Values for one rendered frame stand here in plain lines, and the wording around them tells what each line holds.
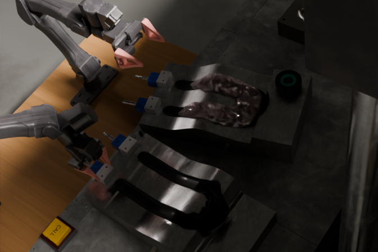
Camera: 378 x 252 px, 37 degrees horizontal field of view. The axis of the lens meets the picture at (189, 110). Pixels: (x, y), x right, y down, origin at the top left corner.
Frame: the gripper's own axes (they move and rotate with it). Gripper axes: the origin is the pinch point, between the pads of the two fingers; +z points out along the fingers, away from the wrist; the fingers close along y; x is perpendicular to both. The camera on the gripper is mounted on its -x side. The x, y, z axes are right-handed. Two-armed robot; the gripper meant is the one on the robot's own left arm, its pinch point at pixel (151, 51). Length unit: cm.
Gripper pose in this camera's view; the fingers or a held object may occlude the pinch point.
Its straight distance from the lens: 151.1
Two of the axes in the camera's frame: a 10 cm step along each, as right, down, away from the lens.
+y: 5.7, -7.2, 3.9
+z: 8.0, 4.0, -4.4
